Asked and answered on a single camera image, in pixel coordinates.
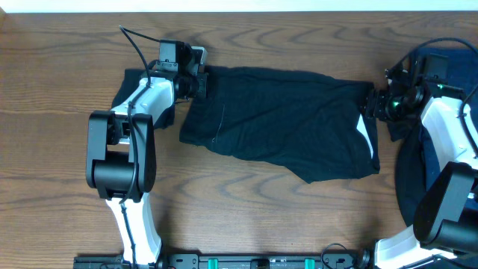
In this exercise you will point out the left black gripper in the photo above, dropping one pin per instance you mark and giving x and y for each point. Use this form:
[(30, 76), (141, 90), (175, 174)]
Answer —
[(202, 93)]

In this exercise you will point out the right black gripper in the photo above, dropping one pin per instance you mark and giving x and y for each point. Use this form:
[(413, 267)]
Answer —
[(375, 104)]

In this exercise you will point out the black shorts with white trim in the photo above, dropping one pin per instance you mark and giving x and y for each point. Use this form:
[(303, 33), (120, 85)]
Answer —
[(312, 124)]

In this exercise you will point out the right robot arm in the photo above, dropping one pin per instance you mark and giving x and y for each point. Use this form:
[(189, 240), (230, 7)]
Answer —
[(443, 230)]

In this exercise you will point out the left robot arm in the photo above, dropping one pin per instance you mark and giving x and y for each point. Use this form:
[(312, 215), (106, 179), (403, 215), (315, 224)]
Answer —
[(121, 161)]

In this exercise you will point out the small folded black garment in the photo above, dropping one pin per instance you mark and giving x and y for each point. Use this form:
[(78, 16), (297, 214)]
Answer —
[(129, 85)]

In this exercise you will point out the black garment under pile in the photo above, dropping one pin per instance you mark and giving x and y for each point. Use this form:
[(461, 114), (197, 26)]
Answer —
[(410, 175)]

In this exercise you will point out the navy blue garment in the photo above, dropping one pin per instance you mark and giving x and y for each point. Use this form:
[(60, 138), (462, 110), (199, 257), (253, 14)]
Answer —
[(462, 72)]

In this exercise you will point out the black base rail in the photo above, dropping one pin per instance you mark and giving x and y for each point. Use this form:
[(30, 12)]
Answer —
[(334, 259)]

